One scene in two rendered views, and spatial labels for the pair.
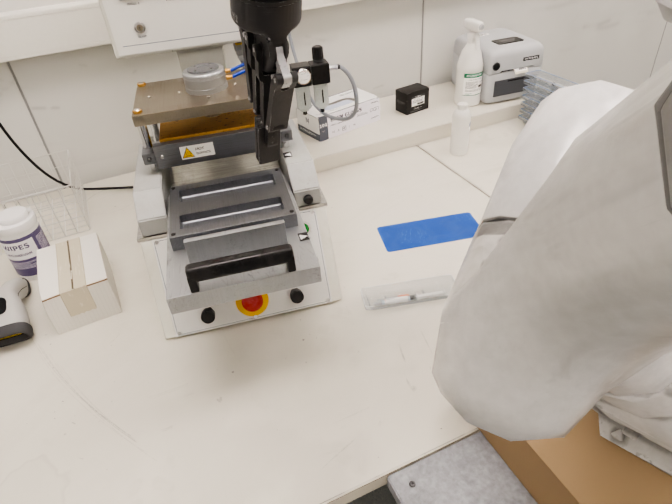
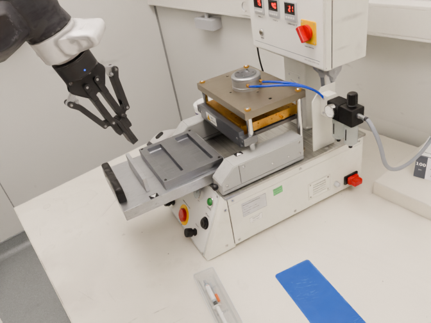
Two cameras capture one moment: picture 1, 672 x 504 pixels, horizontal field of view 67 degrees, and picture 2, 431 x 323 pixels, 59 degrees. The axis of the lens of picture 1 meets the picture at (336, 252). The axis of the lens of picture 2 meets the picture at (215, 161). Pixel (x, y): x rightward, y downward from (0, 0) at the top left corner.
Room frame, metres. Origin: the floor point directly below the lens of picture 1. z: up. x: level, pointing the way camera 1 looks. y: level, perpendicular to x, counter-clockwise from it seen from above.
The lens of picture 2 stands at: (0.68, -0.72, 1.52)
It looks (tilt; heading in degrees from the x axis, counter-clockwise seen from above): 33 degrees down; 80
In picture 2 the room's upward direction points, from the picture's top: 11 degrees counter-clockwise
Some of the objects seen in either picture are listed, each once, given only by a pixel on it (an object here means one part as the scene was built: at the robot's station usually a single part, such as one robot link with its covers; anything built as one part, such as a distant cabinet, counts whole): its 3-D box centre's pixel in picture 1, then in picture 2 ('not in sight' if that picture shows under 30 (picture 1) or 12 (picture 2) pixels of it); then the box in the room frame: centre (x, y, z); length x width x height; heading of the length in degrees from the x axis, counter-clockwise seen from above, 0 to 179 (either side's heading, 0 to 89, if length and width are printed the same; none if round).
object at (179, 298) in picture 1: (234, 226); (164, 166); (0.69, 0.16, 0.97); 0.30 x 0.22 x 0.08; 12
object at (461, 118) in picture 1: (460, 128); not in sight; (1.32, -0.38, 0.82); 0.05 x 0.05 x 0.14
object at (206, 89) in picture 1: (219, 94); (261, 93); (1.00, 0.20, 1.08); 0.31 x 0.24 x 0.13; 102
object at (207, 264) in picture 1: (241, 267); (113, 181); (0.56, 0.13, 0.99); 0.15 x 0.02 x 0.04; 102
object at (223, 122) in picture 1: (216, 109); (249, 101); (0.97, 0.21, 1.07); 0.22 x 0.17 x 0.10; 102
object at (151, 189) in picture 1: (153, 184); (210, 124); (0.87, 0.34, 0.96); 0.25 x 0.05 x 0.07; 12
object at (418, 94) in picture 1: (412, 98); not in sight; (1.55, -0.28, 0.83); 0.09 x 0.06 x 0.07; 119
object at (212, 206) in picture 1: (230, 205); (179, 156); (0.74, 0.17, 0.98); 0.20 x 0.17 x 0.03; 102
